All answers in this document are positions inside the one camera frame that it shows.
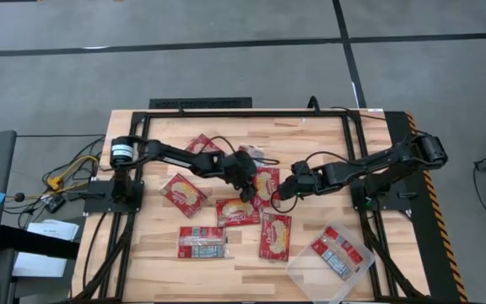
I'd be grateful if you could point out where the red popcorn bag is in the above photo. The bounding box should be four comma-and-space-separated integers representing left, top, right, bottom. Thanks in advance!
176, 225, 230, 260
250, 166, 282, 209
159, 172, 209, 220
215, 198, 262, 229
310, 225, 365, 282
258, 211, 294, 263
183, 133, 226, 155

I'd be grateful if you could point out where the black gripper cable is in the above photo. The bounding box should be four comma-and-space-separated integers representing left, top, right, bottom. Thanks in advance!
207, 135, 281, 166
269, 149, 354, 214

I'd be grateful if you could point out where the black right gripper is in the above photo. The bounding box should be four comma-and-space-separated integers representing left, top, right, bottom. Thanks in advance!
276, 165, 328, 202

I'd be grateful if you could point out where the clear plastic basket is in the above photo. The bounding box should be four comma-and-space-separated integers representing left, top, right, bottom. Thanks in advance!
285, 220, 376, 304

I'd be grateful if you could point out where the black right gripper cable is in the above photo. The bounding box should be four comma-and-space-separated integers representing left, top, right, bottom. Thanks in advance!
269, 149, 354, 214

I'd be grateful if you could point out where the yellow cable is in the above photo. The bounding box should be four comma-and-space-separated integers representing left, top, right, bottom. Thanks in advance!
46, 155, 101, 192

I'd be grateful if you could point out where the crumpled clear plastic wrapper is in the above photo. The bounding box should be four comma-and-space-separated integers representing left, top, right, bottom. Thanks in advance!
237, 144, 267, 168

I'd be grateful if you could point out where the black power adapter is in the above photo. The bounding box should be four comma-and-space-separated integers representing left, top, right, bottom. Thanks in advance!
44, 195, 68, 214

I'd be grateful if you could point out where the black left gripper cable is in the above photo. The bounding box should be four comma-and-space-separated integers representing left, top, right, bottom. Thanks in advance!
207, 135, 281, 166

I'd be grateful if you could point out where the thin dark cable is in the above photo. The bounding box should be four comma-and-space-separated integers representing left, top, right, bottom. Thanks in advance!
330, 106, 388, 122

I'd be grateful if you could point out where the black aluminium table frame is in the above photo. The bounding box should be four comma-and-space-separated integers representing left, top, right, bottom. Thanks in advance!
72, 109, 430, 304

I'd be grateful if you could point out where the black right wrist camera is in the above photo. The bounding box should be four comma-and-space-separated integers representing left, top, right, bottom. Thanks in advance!
290, 160, 312, 180

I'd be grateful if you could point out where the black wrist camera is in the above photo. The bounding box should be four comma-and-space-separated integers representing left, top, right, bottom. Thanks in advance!
290, 160, 312, 180
230, 149, 258, 170

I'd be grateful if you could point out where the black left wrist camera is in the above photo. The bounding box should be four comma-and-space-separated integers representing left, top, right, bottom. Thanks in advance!
230, 149, 258, 170

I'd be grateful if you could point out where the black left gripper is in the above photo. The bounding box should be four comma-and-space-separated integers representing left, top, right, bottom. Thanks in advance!
224, 156, 260, 203

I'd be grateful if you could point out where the white paper sheet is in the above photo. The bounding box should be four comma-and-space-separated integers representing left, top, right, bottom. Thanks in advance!
26, 219, 81, 242
11, 251, 68, 279

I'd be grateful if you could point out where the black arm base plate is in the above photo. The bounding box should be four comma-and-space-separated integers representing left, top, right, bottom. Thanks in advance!
83, 178, 146, 214
350, 178, 418, 213

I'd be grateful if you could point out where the black hazard-striped platform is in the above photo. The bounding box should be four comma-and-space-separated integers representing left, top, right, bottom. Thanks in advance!
383, 111, 469, 304

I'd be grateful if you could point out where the black floor cable bundle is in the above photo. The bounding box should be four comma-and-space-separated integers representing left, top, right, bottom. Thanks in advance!
3, 135, 106, 217

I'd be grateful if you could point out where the black textured strip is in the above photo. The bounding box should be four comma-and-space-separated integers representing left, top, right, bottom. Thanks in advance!
148, 97, 254, 111

